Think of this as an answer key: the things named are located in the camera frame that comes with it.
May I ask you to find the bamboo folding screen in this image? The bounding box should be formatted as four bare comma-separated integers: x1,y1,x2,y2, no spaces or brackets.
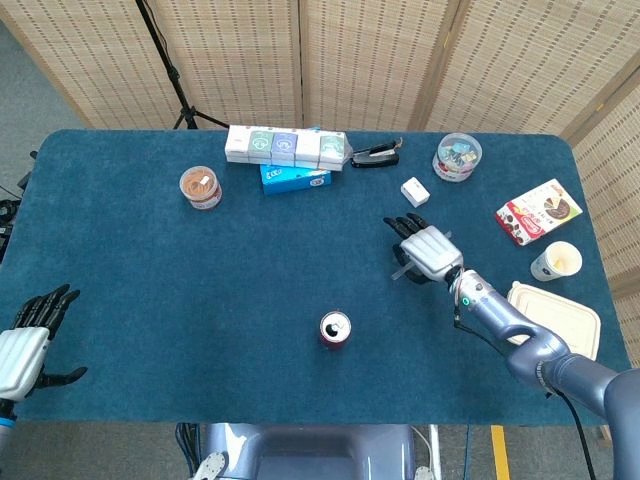
0,0,640,321

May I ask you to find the grey-blue robot torso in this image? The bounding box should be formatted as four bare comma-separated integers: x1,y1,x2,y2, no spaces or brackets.
192,422,441,480

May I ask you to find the blue tissue box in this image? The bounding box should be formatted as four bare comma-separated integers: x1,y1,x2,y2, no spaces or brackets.
259,163,333,197

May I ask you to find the beige lidded lunch box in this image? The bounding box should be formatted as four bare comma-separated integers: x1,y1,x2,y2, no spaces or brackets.
506,280,602,361

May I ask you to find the white paper cup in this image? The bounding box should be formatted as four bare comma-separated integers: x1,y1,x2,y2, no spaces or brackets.
530,240,584,283

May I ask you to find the blue felt table cover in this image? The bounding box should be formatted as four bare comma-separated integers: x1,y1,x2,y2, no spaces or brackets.
0,128,632,427

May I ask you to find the clear jar of binder clips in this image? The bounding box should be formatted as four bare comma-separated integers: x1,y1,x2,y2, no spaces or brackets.
431,132,483,184

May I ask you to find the white tissue multipack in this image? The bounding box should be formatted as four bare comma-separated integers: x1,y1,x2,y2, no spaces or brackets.
224,124,354,173

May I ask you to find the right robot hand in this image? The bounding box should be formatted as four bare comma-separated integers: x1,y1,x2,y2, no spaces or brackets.
383,212,466,286

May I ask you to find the black tripod stand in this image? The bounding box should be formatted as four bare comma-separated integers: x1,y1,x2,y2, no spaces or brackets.
134,0,231,131

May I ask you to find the small white box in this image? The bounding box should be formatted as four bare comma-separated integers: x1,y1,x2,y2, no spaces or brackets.
399,176,431,209

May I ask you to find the red soda can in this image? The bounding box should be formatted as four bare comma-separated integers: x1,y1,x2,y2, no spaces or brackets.
319,310,353,352

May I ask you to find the clear jar of rubber bands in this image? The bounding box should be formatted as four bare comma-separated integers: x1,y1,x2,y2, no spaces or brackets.
178,166,223,212

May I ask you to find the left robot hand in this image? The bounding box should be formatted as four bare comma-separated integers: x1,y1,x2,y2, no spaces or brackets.
0,283,89,404

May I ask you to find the black stapler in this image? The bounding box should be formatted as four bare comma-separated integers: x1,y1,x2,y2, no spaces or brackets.
349,138,405,170

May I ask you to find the black equipment beside table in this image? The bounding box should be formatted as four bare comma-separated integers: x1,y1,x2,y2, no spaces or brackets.
0,149,39,261

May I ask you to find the transparent plastic straw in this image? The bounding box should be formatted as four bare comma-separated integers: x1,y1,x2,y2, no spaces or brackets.
390,229,453,282

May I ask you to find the red and white snack box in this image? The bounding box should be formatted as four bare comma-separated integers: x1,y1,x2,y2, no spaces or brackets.
495,178,584,248

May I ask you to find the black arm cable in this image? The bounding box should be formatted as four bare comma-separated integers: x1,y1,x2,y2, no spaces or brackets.
452,299,599,480

